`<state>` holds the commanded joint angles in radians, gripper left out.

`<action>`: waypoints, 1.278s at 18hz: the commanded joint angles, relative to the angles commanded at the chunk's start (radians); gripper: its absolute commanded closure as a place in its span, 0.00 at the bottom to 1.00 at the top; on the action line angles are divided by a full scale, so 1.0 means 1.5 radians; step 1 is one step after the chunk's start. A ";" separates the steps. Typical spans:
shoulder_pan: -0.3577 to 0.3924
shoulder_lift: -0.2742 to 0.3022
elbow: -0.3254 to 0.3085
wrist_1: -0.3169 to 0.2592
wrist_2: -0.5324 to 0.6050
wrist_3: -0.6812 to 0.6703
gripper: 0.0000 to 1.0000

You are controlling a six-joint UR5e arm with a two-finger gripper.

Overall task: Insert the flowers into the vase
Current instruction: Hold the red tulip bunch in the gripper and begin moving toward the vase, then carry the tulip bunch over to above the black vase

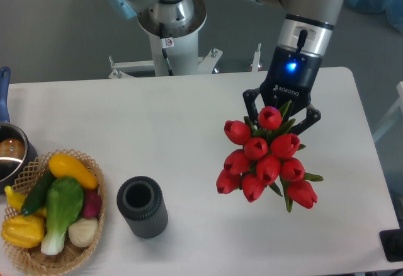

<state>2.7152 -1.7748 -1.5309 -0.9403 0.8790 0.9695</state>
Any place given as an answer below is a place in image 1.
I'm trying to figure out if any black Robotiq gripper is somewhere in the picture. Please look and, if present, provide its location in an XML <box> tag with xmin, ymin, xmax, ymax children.
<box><xmin>242</xmin><ymin>47</ymin><xmax>322</xmax><ymax>134</ymax></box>

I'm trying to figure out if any yellow bell pepper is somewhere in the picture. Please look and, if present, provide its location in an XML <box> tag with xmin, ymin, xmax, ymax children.
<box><xmin>1</xmin><ymin>216</ymin><xmax>45</xmax><ymax>248</ymax></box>

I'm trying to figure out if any small yellow banana squash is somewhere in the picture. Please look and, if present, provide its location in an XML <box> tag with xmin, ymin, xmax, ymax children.
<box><xmin>4</xmin><ymin>185</ymin><xmax>47</xmax><ymax>219</ymax></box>

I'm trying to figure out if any woven wicker basket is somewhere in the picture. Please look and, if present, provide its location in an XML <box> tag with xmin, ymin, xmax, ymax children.
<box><xmin>1</xmin><ymin>149</ymin><xmax>106</xmax><ymax>275</ymax></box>

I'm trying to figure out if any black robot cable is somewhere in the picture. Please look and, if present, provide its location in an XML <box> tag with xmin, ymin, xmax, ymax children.
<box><xmin>158</xmin><ymin>23</ymin><xmax>174</xmax><ymax>76</ymax></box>

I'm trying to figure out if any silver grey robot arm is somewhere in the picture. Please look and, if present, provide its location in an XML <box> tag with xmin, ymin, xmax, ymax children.
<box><xmin>108</xmin><ymin>0</ymin><xmax>344</xmax><ymax>134</ymax></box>

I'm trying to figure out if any white frame at right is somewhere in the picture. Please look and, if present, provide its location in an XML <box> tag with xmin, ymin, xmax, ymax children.
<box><xmin>372</xmin><ymin>81</ymin><xmax>402</xmax><ymax>143</ymax></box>

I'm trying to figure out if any dark grey ribbed vase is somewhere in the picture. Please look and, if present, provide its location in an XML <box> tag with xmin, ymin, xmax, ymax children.
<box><xmin>116</xmin><ymin>176</ymin><xmax>169</xmax><ymax>239</ymax></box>

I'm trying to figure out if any green bok choy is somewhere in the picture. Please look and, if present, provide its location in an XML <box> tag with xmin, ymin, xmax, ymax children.
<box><xmin>41</xmin><ymin>176</ymin><xmax>84</xmax><ymax>256</ymax></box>

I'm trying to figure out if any blue handled steel saucepan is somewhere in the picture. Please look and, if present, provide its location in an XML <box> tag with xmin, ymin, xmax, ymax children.
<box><xmin>1</xmin><ymin>67</ymin><xmax>37</xmax><ymax>194</ymax></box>

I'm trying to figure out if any red tulip bouquet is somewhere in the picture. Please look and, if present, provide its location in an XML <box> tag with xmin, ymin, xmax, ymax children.
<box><xmin>216</xmin><ymin>103</ymin><xmax>323</xmax><ymax>212</ymax></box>

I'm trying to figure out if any white garlic bulb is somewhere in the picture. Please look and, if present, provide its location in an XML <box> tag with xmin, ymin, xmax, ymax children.
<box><xmin>68</xmin><ymin>218</ymin><xmax>98</xmax><ymax>248</ymax></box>

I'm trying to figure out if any dark green cucumber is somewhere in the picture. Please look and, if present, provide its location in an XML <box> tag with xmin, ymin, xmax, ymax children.
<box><xmin>20</xmin><ymin>169</ymin><xmax>56</xmax><ymax>216</ymax></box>

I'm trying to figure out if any black device at edge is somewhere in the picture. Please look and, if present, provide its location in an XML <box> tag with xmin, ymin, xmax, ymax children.
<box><xmin>379</xmin><ymin>229</ymin><xmax>402</xmax><ymax>262</ymax></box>

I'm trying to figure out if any purple red radish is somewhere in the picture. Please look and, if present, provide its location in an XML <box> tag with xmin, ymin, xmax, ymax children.
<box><xmin>82</xmin><ymin>190</ymin><xmax>102</xmax><ymax>219</ymax></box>

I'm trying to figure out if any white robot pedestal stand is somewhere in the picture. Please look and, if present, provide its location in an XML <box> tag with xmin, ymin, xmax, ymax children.
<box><xmin>108</xmin><ymin>0</ymin><xmax>264</xmax><ymax>79</ymax></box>

